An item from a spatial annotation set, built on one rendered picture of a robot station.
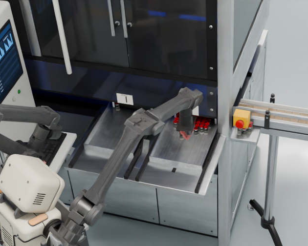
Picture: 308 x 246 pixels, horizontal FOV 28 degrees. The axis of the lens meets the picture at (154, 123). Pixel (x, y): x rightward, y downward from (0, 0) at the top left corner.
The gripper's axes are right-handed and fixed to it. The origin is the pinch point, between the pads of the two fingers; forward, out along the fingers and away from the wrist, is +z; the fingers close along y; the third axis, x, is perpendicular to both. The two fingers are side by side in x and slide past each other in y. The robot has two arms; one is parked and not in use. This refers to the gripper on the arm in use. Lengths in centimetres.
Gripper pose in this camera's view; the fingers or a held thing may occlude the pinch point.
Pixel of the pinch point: (187, 137)
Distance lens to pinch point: 273.8
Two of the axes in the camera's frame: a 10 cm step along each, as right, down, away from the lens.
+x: -9.4, -1.7, 2.8
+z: 0.6, 7.5, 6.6
